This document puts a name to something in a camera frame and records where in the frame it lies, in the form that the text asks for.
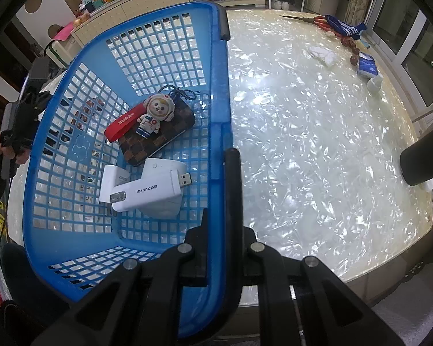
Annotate brown bead bracelet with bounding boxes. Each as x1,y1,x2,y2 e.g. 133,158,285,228
341,38,362,66

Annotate black bottle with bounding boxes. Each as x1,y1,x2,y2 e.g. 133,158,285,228
400,130,433,187

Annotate white power bank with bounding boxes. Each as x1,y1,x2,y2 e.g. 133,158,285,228
139,158,189,219

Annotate blue plastic basket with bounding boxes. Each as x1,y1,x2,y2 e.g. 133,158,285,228
22,2,243,339

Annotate long cream cabinet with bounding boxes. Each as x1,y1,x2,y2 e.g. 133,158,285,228
70,0,268,47

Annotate astronaut figure keychain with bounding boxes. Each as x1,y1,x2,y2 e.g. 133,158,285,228
104,84,197,143

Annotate white cabinet with brown dots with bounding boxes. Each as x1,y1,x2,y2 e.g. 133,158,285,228
14,0,78,49

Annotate small white container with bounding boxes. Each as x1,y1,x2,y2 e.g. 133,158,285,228
367,74,385,94

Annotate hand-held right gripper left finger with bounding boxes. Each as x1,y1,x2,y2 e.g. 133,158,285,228
32,219,209,346

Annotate glass door frame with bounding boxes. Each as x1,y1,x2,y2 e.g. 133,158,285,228
361,0,433,80

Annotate brown checked wallet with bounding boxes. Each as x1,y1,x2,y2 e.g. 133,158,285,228
117,95,196,166

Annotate small white box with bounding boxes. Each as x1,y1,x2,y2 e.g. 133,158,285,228
99,165,145,204

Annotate blue tissue packet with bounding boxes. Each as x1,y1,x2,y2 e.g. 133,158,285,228
357,52,379,78

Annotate red-handled scissors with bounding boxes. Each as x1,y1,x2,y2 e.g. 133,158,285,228
279,14,343,38

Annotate blue patterned cloth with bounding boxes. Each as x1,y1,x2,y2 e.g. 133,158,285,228
325,14,368,40

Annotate white crumpled tissue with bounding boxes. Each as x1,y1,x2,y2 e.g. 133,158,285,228
308,46,338,66

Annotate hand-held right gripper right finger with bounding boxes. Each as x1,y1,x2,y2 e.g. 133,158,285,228
242,225,395,346

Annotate pink paper item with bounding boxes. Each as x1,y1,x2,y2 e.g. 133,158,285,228
56,22,77,42

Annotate white USB stick device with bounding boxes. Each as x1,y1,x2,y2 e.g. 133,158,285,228
110,169,193,213

